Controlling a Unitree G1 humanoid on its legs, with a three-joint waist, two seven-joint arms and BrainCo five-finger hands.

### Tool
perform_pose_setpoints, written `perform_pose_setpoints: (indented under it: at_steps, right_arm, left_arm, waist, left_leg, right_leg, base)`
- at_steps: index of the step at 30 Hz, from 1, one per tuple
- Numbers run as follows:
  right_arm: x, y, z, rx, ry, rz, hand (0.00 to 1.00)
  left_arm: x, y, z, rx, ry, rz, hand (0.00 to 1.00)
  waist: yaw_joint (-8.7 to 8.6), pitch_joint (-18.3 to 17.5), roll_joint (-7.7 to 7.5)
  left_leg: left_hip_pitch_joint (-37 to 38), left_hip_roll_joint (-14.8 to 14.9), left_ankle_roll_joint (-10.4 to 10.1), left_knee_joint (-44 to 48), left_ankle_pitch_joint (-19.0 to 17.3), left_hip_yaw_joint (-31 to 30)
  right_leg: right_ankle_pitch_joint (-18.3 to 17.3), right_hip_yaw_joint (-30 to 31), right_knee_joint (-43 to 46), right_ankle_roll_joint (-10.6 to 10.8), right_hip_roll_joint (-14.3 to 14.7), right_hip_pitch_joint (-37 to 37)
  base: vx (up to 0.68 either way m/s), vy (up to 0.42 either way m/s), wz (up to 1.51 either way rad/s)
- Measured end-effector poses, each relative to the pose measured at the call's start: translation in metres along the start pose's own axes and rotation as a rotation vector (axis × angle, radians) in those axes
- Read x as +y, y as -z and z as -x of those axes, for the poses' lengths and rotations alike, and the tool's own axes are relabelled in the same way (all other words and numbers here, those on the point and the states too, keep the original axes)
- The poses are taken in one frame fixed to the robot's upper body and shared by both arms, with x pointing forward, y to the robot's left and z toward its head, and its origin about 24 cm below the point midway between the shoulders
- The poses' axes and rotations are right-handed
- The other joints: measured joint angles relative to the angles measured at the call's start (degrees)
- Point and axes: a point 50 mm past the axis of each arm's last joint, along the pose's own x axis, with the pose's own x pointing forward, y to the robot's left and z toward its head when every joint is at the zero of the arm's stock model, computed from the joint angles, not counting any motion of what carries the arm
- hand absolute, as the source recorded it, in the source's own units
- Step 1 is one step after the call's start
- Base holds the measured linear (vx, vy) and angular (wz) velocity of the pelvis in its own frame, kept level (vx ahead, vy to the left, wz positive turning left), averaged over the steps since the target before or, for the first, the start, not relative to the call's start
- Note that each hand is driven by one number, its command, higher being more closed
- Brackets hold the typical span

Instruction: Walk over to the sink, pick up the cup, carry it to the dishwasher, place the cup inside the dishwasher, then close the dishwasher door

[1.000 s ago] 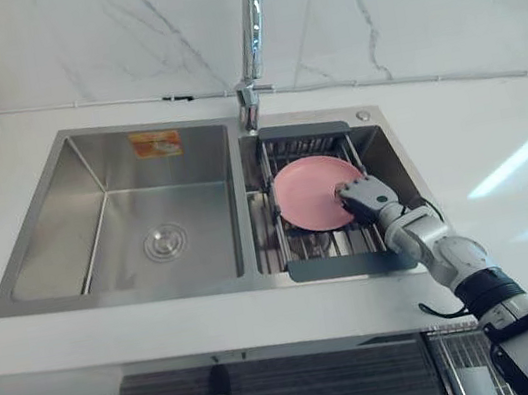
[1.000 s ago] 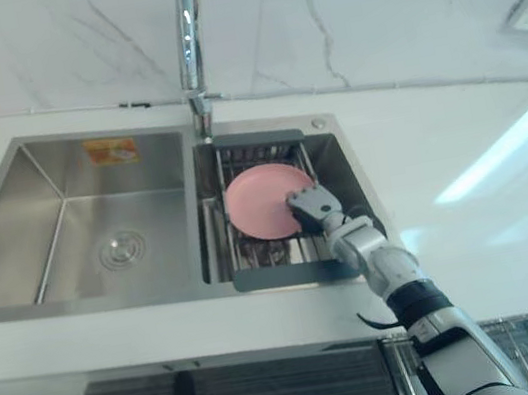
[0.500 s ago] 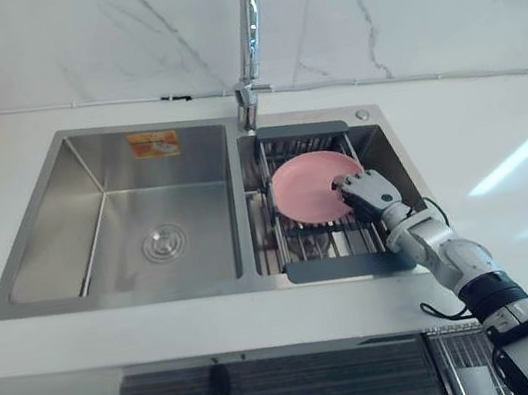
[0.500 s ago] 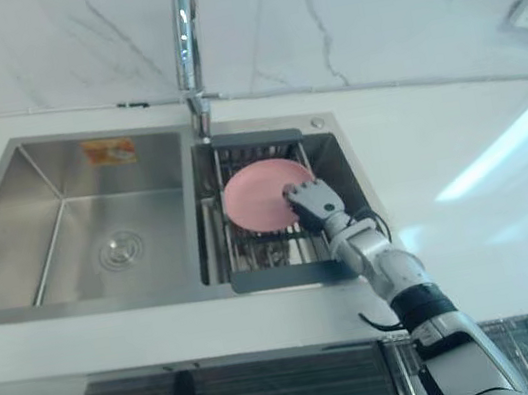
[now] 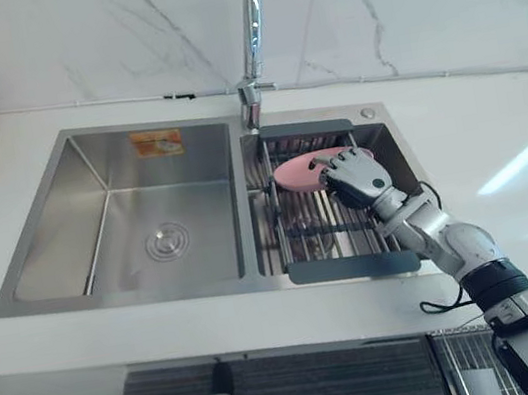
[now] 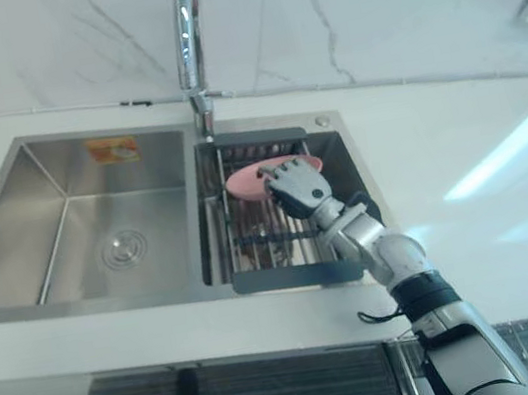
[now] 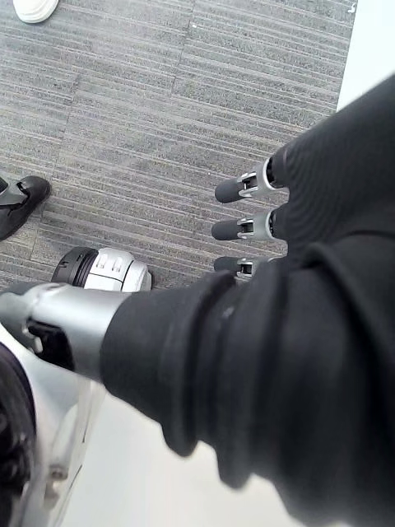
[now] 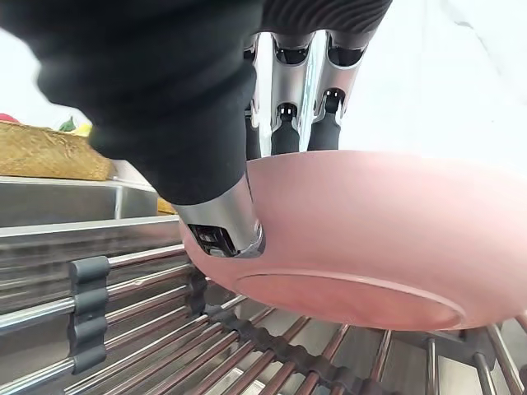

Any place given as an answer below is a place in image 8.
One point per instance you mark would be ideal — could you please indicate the red fruit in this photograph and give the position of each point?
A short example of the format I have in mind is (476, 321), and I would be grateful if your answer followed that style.
(6, 118)

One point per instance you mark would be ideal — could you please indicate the yellow sponge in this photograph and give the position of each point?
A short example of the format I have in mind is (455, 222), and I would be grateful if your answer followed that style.
(165, 206)

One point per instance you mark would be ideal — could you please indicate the steel roll-up drying rack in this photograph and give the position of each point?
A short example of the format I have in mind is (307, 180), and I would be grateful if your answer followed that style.
(144, 329)

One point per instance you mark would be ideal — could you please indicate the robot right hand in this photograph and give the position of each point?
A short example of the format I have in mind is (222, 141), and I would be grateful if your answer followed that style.
(164, 82)

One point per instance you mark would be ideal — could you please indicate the green vegetable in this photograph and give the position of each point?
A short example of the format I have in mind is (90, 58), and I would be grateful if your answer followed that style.
(68, 124)

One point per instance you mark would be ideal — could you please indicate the yellow fruit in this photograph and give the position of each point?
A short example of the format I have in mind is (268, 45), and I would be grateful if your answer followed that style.
(83, 129)

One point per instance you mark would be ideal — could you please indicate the stainless steel sink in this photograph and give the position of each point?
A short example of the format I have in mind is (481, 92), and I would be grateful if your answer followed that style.
(62, 201)

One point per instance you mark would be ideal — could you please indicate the woven straw basket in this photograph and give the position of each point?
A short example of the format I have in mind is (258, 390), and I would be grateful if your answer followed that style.
(45, 152)

